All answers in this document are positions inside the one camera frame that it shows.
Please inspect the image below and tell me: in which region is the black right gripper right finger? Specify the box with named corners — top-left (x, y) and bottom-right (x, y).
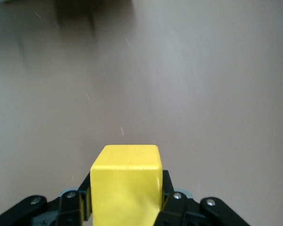
top-left (154, 169), bottom-right (252, 226)

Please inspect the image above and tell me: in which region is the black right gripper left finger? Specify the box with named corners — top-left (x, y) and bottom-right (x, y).
top-left (0, 171), bottom-right (92, 226)

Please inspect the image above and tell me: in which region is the yellow wooden block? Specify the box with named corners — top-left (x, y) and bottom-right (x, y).
top-left (89, 145), bottom-right (165, 226)

